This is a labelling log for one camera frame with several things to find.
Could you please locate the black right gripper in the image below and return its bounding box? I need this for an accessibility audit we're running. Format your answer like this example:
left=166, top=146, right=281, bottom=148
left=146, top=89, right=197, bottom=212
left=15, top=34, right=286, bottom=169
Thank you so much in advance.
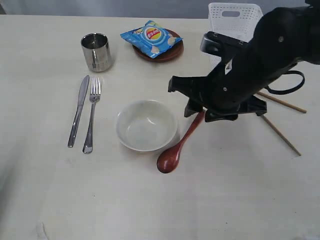
left=168, top=54, right=268, bottom=123

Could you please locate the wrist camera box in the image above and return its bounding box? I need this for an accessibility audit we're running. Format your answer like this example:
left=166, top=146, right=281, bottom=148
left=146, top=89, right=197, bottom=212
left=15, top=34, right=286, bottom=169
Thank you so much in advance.
left=200, top=31, right=248, bottom=58

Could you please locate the brown round plate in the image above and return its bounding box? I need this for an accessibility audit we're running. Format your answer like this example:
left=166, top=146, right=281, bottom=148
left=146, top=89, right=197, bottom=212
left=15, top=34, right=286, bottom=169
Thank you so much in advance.
left=131, top=28, right=184, bottom=63

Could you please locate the blue chips bag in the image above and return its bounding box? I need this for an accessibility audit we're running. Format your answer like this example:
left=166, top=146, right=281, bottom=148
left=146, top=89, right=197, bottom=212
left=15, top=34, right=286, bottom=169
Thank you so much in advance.
left=120, top=20, right=183, bottom=59

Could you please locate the silver fork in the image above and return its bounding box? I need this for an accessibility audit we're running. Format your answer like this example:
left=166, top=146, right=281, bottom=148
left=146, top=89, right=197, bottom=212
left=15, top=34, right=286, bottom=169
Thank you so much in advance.
left=82, top=77, right=102, bottom=154

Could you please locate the shiny steel cup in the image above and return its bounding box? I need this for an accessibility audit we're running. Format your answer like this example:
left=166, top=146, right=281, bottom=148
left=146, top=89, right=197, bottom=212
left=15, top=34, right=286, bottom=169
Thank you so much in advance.
left=80, top=32, right=112, bottom=73

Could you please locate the brown wooden chopstick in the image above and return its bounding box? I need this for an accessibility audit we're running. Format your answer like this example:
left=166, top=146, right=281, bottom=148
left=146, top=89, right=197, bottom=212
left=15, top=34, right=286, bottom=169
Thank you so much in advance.
left=260, top=115, right=302, bottom=156
left=256, top=91, right=307, bottom=114

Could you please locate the white perforated plastic basket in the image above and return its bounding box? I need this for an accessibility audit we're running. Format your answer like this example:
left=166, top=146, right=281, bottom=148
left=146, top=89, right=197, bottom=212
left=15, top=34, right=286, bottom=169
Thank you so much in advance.
left=208, top=2, right=263, bottom=42

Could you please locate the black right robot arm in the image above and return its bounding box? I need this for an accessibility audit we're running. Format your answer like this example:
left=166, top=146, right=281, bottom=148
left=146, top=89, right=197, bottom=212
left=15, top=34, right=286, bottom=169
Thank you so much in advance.
left=168, top=0, right=320, bottom=122

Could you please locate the white patterned ceramic bowl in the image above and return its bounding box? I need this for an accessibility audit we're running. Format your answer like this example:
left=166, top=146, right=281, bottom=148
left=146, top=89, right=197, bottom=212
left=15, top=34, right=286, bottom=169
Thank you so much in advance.
left=115, top=100, right=178, bottom=153

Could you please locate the silver table knife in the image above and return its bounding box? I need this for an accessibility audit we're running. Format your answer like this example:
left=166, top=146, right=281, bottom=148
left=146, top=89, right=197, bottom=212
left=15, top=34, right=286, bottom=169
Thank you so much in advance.
left=67, top=75, right=90, bottom=148

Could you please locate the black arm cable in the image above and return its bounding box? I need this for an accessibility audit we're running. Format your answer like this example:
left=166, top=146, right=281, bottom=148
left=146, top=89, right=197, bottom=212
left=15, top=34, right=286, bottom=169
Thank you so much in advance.
left=264, top=70, right=306, bottom=96

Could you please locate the red-brown wooden spoon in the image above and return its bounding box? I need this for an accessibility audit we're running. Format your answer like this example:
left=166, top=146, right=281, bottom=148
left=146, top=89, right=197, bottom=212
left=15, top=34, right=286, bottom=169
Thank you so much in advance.
left=156, top=110, right=205, bottom=174

